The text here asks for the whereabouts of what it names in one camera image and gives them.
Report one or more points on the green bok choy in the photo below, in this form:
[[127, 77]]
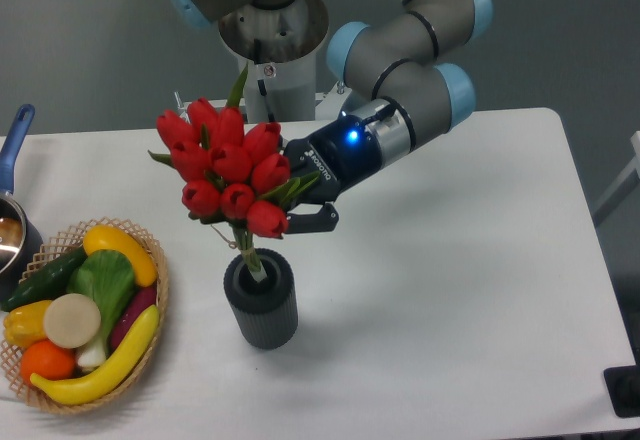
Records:
[[106, 277]]

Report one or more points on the blue handled saucepan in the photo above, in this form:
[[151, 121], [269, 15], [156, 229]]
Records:
[[20, 240]]

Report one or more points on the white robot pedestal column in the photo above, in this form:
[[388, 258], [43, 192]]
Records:
[[278, 49]]

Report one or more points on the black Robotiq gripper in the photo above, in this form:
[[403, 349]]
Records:
[[344, 153]]

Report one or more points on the black device at table edge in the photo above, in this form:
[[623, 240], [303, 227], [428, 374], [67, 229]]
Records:
[[623, 389]]

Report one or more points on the yellow bell pepper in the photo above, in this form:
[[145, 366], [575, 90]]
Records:
[[24, 326]]

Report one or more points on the purple eggplant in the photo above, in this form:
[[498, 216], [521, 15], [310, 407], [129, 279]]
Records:
[[144, 298]]

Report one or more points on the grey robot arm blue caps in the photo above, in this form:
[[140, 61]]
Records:
[[383, 90]]

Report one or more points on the red tulip bouquet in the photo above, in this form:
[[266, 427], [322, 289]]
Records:
[[231, 174]]

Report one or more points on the white frame at right edge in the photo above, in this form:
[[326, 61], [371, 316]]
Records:
[[620, 188]]

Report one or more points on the woven wicker basket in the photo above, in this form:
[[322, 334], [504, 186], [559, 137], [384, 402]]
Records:
[[57, 245]]

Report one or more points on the orange fruit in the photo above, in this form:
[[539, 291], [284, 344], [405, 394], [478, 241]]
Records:
[[47, 360]]

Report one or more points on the yellow squash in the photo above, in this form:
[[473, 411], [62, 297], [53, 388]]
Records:
[[106, 237]]

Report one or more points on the beige round disc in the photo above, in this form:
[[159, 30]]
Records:
[[71, 321]]

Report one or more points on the green cucumber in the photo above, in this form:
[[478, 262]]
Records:
[[48, 282]]

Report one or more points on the yellow banana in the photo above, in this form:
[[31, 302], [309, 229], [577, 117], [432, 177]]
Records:
[[107, 377]]

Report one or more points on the dark grey ribbed vase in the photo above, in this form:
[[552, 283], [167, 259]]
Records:
[[266, 311]]

